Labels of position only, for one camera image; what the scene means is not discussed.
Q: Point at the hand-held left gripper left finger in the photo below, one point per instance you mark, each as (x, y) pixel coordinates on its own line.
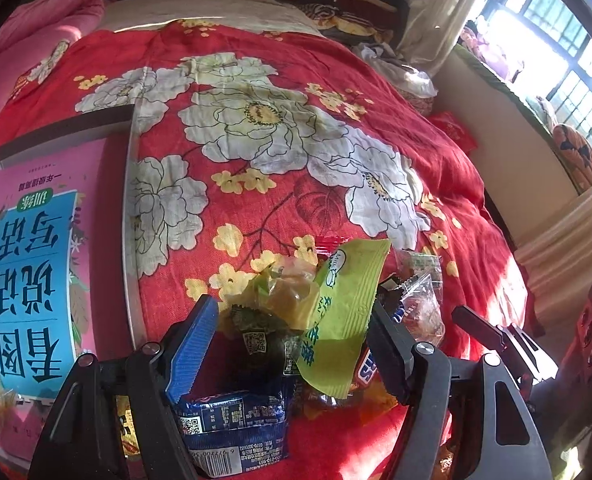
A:
(191, 355)

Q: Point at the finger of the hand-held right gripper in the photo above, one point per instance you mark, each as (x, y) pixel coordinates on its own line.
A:
(481, 325)

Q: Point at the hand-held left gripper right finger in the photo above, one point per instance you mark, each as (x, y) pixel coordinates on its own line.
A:
(390, 355)

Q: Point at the dark chocolate bar wrapper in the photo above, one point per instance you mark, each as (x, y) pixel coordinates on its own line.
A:
(368, 367)

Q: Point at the clear plastic candy packet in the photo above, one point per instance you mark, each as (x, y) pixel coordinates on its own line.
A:
(423, 310)

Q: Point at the dark green snack packet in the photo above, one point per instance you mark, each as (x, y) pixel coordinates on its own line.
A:
(256, 345)

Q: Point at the blue snack packet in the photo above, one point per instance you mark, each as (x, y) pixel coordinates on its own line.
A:
(235, 415)

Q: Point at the orange rice cracker packet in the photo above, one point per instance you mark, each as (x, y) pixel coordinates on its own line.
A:
(326, 405)

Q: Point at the small clear packet green print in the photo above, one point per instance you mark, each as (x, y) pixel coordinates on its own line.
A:
(421, 262)

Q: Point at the yellow clear candy bag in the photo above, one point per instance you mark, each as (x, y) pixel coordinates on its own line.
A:
(286, 295)

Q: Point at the red snack packet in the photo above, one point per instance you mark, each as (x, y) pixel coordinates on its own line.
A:
(326, 247)

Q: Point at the grey cardboard box tray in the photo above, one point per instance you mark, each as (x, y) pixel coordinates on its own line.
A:
(75, 130)

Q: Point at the orange patterned cushion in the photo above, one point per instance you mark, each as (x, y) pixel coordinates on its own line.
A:
(576, 155)

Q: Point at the red cloth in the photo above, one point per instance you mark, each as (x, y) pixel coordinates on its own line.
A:
(451, 130)

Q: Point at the pink book with blue panel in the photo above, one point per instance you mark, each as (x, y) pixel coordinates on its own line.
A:
(50, 170)

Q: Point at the white crumpled cloth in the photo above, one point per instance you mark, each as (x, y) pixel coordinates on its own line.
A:
(401, 62)

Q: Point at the pink cloth on sill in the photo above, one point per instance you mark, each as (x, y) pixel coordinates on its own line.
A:
(488, 47)

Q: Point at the barred window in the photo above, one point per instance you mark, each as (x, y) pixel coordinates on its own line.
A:
(571, 35)

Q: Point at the red floral blanket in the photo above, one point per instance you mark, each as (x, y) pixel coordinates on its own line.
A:
(256, 55)

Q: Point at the cream curtain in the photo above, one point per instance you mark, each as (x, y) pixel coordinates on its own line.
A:
(441, 0)

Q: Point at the white bed sheet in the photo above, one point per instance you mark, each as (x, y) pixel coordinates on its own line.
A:
(200, 7)

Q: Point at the pile of folded clothes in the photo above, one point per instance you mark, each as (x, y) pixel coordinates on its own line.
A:
(336, 0)

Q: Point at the pink quilt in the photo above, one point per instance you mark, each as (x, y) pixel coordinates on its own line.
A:
(25, 25)

